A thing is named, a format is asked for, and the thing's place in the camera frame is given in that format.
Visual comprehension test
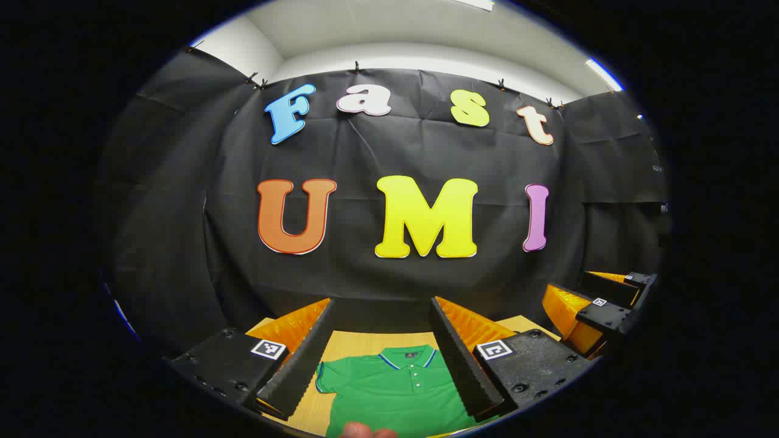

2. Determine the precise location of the row of black clips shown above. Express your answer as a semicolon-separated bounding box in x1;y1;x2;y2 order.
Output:
186;43;564;111

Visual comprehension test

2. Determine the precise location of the black backdrop cloth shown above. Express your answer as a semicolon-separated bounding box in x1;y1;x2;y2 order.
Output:
97;46;670;366

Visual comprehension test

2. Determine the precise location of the green T-shirt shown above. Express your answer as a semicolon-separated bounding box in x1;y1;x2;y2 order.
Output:
315;345;487;438

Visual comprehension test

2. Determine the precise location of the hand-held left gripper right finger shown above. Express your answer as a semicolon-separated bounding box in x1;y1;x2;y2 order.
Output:
429;296;600;420

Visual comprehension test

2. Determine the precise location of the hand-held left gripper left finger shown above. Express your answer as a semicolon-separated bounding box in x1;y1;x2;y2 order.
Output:
167;297;337;422

